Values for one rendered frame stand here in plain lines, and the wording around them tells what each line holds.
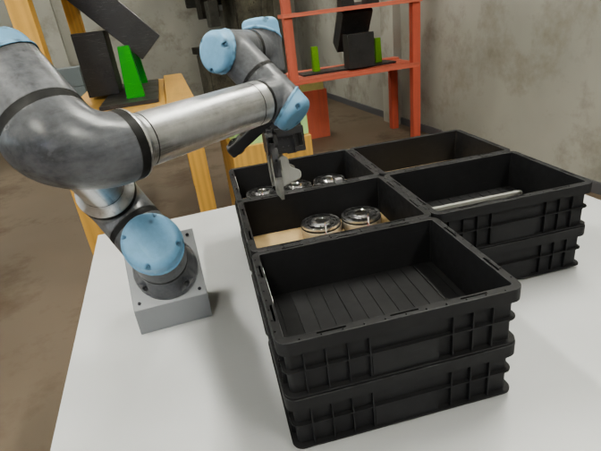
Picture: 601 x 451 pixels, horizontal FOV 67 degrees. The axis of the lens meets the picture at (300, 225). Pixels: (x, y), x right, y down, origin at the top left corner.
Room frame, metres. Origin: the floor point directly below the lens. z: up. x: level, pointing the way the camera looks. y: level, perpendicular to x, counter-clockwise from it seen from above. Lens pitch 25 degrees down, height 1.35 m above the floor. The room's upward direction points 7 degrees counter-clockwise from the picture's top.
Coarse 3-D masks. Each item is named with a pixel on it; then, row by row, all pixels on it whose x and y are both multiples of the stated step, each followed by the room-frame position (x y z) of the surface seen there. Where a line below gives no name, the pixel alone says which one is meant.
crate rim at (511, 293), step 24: (336, 240) 0.83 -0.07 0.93; (456, 240) 0.76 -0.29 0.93; (264, 288) 0.67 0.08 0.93; (504, 288) 0.59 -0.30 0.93; (408, 312) 0.56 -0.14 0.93; (432, 312) 0.56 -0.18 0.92; (456, 312) 0.56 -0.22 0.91; (312, 336) 0.53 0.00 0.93; (336, 336) 0.53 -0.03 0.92; (360, 336) 0.54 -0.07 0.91
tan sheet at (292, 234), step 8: (384, 216) 1.12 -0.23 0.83; (280, 232) 1.10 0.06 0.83; (288, 232) 1.10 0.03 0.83; (296, 232) 1.09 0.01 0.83; (256, 240) 1.07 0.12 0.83; (264, 240) 1.07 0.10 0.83; (272, 240) 1.06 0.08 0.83; (280, 240) 1.05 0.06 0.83; (288, 240) 1.05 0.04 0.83; (296, 240) 1.04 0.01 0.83
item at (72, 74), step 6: (72, 66) 6.37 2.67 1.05; (78, 66) 6.21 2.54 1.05; (60, 72) 6.11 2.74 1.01; (66, 72) 6.13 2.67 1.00; (72, 72) 6.15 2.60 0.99; (78, 72) 6.17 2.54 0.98; (66, 78) 6.12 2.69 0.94; (72, 78) 6.15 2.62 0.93; (78, 78) 6.16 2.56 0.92; (72, 84) 6.14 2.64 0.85; (78, 84) 6.16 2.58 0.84; (84, 84) 6.22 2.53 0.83; (78, 90) 6.15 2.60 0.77; (84, 90) 6.17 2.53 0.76
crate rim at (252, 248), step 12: (360, 180) 1.15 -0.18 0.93; (372, 180) 1.16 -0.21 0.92; (384, 180) 1.13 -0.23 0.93; (288, 192) 1.12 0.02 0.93; (300, 192) 1.12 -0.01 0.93; (396, 192) 1.04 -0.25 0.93; (240, 204) 1.09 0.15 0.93; (240, 216) 1.05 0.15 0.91; (420, 216) 0.88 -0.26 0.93; (360, 228) 0.86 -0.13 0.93; (252, 240) 0.87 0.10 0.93; (300, 240) 0.84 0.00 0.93; (312, 240) 0.84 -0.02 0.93; (252, 252) 0.82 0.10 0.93
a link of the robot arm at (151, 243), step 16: (144, 208) 0.88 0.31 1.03; (128, 224) 0.83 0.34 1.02; (144, 224) 0.84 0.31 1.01; (160, 224) 0.84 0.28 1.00; (112, 240) 0.86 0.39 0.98; (128, 240) 0.81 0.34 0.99; (144, 240) 0.82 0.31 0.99; (160, 240) 0.82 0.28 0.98; (176, 240) 0.83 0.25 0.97; (128, 256) 0.79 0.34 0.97; (144, 256) 0.80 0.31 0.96; (160, 256) 0.80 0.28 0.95; (176, 256) 0.82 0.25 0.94; (144, 272) 0.81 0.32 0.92; (160, 272) 0.81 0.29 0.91; (176, 272) 0.86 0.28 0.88
